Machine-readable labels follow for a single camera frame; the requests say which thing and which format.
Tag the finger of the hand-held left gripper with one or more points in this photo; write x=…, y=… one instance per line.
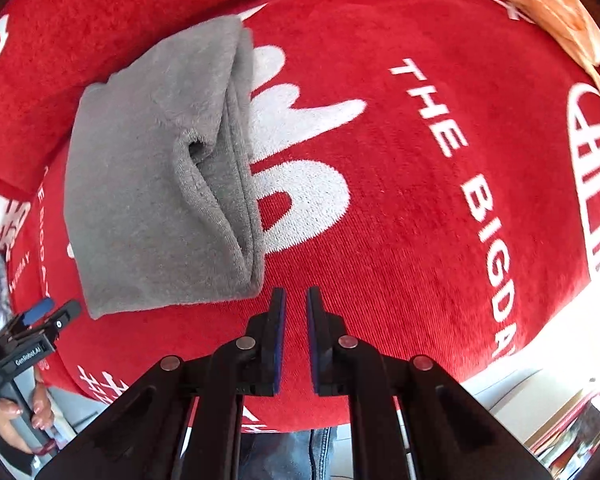
x=40, y=307
x=60, y=316

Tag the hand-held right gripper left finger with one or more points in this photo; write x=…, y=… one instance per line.
x=279, y=332

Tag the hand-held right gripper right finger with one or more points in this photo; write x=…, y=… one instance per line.
x=314, y=341

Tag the grey fleece garment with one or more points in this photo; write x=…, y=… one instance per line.
x=145, y=175

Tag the person's left hand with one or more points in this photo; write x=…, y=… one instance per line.
x=39, y=416

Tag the person's blue jeans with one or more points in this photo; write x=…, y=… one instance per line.
x=290, y=452

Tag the red printed blanket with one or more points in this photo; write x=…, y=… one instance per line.
x=430, y=210

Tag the shiny metal furniture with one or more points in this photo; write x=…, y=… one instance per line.
x=577, y=427

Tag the orange cloth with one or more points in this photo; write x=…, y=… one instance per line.
x=542, y=5

